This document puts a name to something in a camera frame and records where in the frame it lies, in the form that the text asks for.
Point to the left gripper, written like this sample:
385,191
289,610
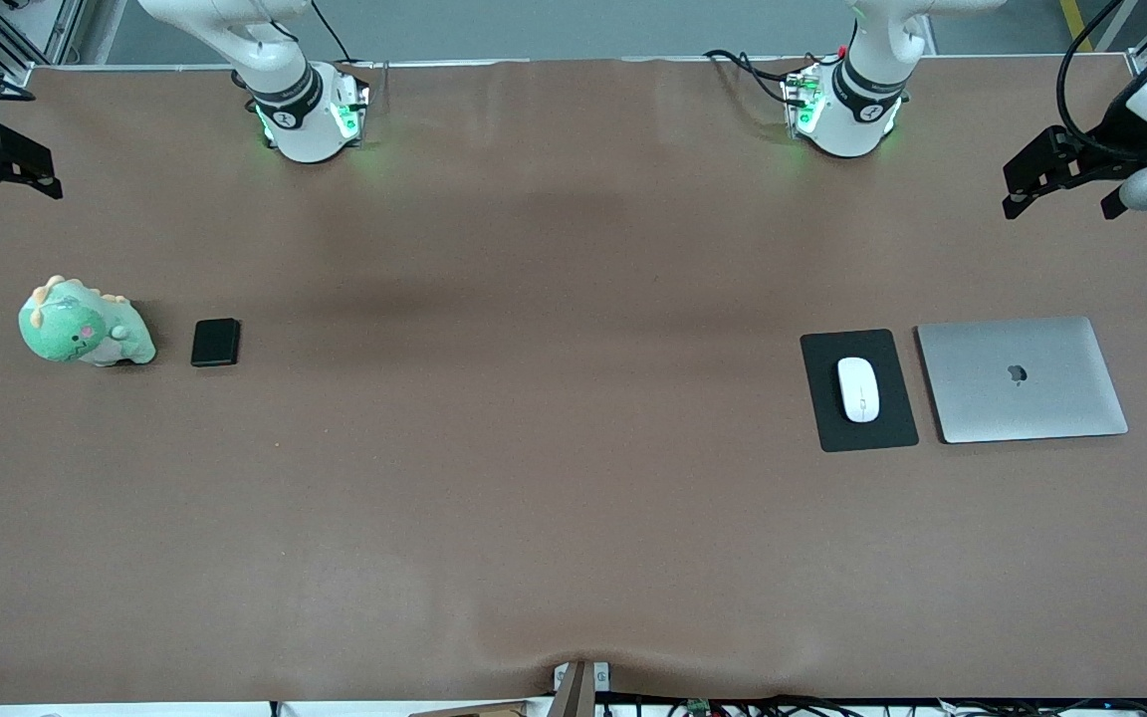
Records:
1107,133

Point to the black phone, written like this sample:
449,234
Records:
216,343

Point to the white computer mouse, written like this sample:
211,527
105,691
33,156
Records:
859,390

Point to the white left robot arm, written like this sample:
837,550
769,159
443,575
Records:
847,124

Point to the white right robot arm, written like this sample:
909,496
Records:
305,129

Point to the black mouse pad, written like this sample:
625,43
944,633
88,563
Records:
817,398

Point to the green dinosaur plush toy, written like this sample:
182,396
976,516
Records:
66,329

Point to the silver laptop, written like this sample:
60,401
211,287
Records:
1022,398

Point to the brown table mat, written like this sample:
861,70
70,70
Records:
573,518

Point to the brown camera mount post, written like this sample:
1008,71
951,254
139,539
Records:
573,697

